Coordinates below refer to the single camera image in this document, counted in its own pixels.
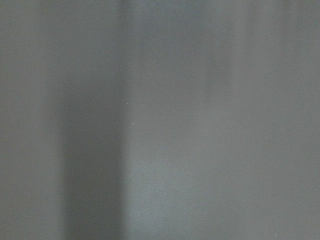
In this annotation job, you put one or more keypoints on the grey laptop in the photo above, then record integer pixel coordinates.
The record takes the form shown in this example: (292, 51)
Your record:
(159, 119)

